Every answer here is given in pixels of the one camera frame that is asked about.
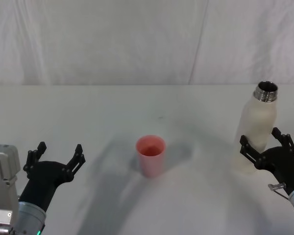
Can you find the white table cloth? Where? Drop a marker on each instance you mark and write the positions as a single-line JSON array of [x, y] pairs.
[[93, 117]]

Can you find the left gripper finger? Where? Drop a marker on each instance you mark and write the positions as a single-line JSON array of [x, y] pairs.
[[74, 162], [31, 159]]

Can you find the pink plastic cup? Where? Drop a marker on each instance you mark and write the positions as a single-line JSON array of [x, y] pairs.
[[150, 164]]

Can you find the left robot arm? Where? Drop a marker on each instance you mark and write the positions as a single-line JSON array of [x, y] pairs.
[[29, 216]]

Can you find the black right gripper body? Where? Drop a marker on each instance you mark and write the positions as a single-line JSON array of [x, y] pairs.
[[284, 164]]

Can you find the cream vacuum bottle steel neck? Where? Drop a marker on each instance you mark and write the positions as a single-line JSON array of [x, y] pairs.
[[256, 122]]

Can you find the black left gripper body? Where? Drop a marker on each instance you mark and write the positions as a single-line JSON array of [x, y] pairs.
[[45, 175]]

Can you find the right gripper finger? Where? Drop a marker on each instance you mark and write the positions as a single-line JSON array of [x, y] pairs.
[[287, 142], [247, 150]]

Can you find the white curtain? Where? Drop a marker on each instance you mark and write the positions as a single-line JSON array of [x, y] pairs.
[[112, 41]]

